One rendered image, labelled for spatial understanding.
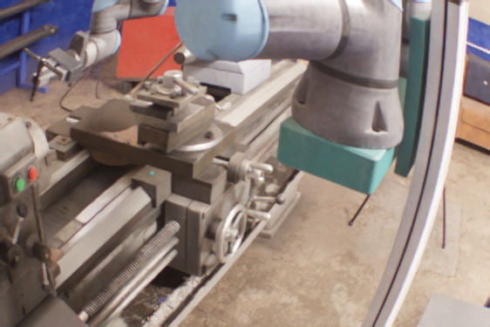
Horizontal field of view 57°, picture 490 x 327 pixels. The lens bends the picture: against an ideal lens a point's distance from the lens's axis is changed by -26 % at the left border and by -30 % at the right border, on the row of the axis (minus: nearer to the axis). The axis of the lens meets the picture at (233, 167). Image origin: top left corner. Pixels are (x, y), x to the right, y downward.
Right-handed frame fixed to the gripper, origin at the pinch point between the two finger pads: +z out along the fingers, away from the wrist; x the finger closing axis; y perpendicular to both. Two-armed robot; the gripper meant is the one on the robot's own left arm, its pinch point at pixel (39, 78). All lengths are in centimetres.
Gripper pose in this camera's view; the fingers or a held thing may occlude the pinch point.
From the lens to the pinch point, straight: 141.7
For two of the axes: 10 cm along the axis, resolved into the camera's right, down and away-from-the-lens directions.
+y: -3.6, 7.3, 5.9
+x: -8.2, -5.5, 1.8
